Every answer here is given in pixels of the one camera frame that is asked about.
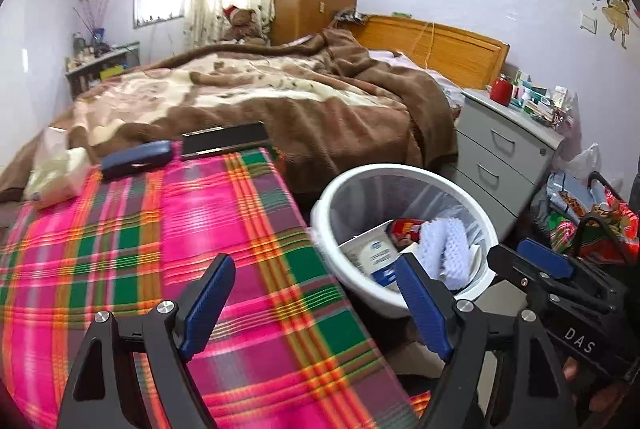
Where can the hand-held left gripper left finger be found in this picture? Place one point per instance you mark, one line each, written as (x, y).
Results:
(207, 309)

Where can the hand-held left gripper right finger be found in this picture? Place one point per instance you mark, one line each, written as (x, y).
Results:
(425, 304)

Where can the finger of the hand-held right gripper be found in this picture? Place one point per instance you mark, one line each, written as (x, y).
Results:
(542, 251)
(510, 266)

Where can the white foam net sleeve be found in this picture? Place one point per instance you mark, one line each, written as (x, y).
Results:
(442, 244)

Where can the white jar with blue label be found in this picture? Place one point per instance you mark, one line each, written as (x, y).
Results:
(372, 256)

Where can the red drink can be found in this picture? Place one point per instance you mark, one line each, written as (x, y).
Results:
(407, 228)

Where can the white trash bin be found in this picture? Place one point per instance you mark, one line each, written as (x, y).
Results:
(350, 279)

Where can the person's right hand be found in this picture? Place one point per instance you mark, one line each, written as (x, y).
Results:
(570, 366)

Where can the colourful floor bag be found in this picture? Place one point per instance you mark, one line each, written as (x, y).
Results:
(600, 234)

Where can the white plastic bag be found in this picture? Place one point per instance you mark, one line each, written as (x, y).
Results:
(585, 164)

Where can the pink green plaid tablecloth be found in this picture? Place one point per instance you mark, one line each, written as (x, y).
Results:
(150, 229)

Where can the grey drawer cabinet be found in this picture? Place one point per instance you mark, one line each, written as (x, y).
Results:
(500, 159)

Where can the pile of small boxes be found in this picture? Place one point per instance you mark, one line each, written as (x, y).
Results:
(535, 99)

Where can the red mug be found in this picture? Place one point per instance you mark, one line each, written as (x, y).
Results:
(500, 91)

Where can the dark blue glasses case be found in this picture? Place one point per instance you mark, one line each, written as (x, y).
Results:
(135, 159)

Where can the soft tissue pack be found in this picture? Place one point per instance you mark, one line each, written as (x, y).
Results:
(55, 179)

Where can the brown beige blanket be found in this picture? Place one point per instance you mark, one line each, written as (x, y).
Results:
(325, 119)

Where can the wooden bed headboard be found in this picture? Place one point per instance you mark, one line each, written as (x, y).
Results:
(450, 49)

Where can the cluttered shelf desk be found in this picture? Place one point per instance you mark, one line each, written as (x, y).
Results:
(95, 69)

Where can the brown teddy bear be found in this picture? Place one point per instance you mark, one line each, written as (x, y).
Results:
(245, 24)

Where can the vase with dry branches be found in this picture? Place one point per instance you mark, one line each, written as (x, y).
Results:
(97, 34)

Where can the white wall switch plate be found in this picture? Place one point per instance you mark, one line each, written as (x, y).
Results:
(589, 21)

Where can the girl wall sticker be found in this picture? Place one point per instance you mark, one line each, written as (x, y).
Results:
(617, 9)

